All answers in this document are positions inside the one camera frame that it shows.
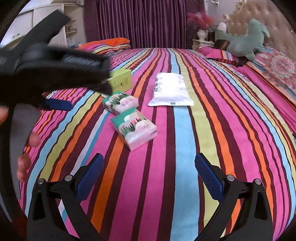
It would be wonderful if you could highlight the beige tufted headboard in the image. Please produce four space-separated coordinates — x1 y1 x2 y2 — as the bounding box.
223 1 295 60

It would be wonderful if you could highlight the pink striped small pillow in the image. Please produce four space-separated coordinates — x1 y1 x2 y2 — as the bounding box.
197 46 247 67

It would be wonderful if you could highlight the white vase with flowers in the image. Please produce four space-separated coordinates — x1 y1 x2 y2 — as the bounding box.
187 11 214 41

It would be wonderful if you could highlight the purple curtain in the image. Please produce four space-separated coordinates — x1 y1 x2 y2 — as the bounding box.
84 0 205 49

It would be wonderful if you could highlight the green tissue pack far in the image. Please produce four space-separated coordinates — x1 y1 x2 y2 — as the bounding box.
102 91 139 115

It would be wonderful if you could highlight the white shelf cabinet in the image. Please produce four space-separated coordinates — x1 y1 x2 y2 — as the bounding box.
1 1 86 49

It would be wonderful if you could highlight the colourful striped bedspread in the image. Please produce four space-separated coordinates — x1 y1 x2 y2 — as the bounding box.
18 47 296 241

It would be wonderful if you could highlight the white flat plastic pouch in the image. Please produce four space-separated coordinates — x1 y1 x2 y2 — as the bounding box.
147 72 194 107

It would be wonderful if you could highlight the floral patterned pillow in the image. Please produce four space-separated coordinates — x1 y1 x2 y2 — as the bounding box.
235 45 296 130

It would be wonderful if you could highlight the small green carton box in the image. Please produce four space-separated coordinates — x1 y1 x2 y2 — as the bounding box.
108 68 133 93

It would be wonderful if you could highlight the green tissue pack near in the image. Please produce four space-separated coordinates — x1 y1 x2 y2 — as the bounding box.
111 108 158 151

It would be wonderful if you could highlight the orange folded pillow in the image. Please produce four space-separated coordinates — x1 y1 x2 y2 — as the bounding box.
76 38 130 57

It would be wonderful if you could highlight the green tissue pack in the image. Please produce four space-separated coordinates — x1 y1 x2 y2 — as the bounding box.
102 91 139 115
111 108 158 151

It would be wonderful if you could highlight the white bedside table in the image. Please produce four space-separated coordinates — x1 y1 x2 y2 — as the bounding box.
192 39 214 51

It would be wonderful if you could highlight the person's left hand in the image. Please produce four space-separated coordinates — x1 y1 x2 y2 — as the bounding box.
0 106 41 183

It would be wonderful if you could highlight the green plush dinosaur toy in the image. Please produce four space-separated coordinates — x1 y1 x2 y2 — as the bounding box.
215 19 270 61

